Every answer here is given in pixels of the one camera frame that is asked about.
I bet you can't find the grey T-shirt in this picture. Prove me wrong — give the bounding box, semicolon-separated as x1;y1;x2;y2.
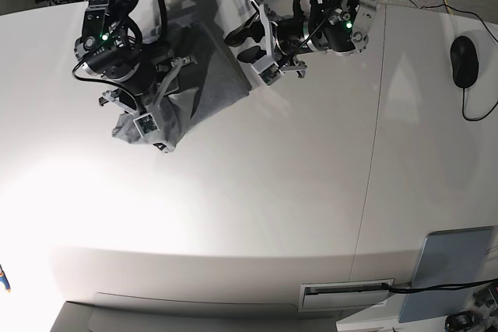
112;0;251;152

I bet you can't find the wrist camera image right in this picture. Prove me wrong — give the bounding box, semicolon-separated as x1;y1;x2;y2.
252;56;282;86

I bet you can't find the black cable on desk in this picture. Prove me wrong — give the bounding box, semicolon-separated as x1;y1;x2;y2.
383;279;498;295

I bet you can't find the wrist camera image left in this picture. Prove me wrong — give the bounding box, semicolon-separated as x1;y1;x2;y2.
133;112;163;137

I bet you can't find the white cable grommet tray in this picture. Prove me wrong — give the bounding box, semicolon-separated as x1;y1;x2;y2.
298;278;394;313

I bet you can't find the black computer mouse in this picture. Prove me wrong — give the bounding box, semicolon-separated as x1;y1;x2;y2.
450;35;479;89

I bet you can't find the silver gripper image left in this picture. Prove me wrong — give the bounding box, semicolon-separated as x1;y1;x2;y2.
99;56;195;114

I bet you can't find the grey laptop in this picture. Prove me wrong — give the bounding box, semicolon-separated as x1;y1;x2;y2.
398;226;494;323

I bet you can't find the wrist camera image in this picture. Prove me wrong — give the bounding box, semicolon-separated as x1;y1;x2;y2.
252;56;282;86
133;112;163;137

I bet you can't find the blue orange object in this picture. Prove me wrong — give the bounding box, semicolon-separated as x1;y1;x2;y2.
0;266;11;292

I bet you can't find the silver gripper image right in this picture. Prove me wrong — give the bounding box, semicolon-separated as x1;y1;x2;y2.
224;0;310;78

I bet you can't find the black mouse cable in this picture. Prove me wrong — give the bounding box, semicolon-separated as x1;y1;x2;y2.
461;9;498;122

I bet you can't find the black items bottom right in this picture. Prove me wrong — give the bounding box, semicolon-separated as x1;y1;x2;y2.
444;282;497;332

